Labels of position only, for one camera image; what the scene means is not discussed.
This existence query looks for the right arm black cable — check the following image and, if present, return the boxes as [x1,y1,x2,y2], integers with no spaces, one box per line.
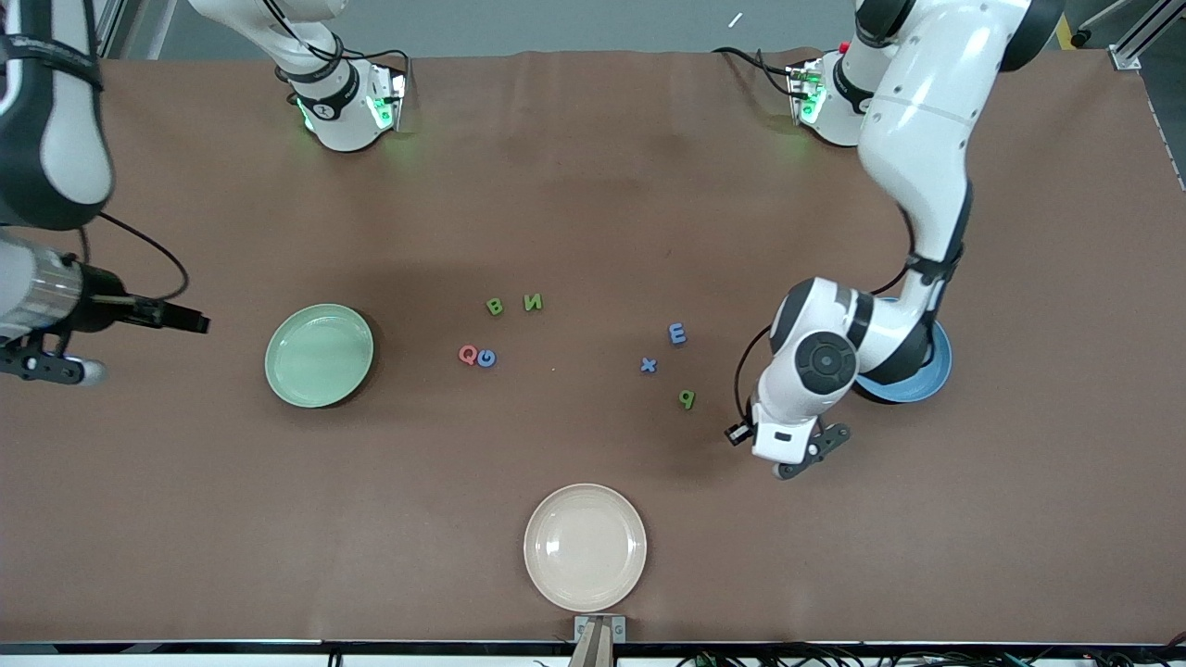
[79,211,191,302]

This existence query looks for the metal camera stand bracket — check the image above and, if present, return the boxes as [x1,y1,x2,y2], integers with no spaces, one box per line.
[567,614,627,667]

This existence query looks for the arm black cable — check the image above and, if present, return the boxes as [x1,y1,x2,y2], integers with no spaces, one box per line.
[79,211,191,302]
[735,208,918,427]

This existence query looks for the cream round plate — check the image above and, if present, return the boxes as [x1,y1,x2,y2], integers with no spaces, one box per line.
[524,483,649,613]

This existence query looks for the brown table mat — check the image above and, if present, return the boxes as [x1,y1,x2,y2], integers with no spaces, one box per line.
[0,48,1186,645]

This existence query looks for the green round plate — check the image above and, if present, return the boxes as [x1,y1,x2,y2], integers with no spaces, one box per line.
[264,303,376,409]

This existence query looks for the aluminium frame profile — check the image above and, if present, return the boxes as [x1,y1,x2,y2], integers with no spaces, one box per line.
[1075,0,1186,70]
[93,0,172,61]

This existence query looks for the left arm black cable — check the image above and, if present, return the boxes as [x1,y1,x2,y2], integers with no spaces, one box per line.
[735,208,918,427]

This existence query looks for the blue round plate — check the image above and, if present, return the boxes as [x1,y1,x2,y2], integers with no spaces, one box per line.
[852,296,953,405]

